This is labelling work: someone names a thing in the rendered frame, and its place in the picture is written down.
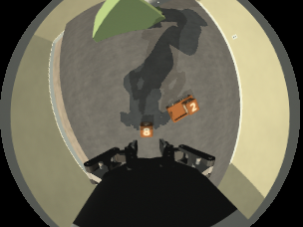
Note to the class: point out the brown number cube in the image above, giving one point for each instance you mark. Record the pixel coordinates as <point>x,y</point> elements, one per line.
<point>190,106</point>
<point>146,129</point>

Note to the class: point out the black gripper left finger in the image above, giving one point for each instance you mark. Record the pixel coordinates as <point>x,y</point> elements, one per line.
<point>99,165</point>

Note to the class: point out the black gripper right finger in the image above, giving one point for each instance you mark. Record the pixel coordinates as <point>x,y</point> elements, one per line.
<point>202,161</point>

